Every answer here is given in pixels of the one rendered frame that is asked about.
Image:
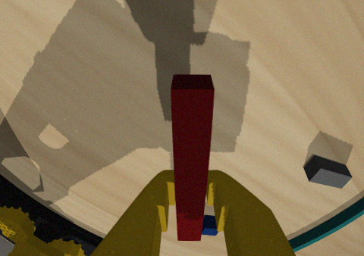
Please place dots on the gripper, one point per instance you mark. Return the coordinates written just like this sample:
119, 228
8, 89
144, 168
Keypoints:
250, 227

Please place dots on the turquoise rod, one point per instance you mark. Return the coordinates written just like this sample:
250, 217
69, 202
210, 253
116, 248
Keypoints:
328, 227

